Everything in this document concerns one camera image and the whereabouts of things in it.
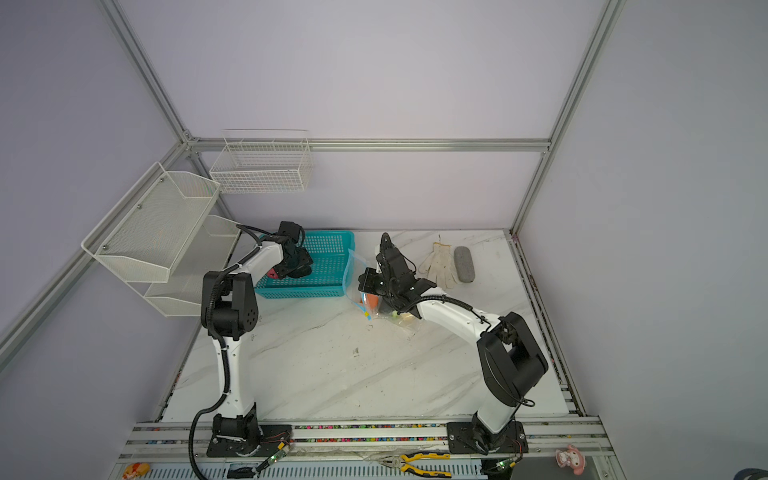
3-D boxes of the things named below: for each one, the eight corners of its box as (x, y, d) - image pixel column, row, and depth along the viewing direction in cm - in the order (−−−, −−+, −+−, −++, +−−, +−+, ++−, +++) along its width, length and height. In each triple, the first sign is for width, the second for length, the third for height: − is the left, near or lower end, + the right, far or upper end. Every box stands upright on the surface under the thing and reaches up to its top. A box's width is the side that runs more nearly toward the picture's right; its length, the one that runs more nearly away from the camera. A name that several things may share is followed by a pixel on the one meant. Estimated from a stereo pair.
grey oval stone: (458, 282, 107) (460, 278, 105) (453, 250, 117) (454, 246, 115) (475, 282, 107) (476, 278, 105) (468, 250, 117) (469, 246, 115)
